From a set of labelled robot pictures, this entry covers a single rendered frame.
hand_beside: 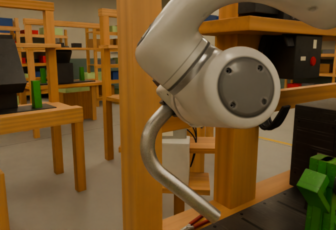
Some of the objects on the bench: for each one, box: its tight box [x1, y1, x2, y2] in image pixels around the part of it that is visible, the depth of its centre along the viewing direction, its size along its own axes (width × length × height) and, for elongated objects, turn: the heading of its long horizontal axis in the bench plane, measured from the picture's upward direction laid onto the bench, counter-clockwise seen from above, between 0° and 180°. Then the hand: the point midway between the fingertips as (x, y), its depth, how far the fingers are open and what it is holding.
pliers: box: [180, 215, 210, 230], centre depth 95 cm, size 16×5×1 cm
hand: (173, 103), depth 60 cm, fingers closed on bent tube, 3 cm apart
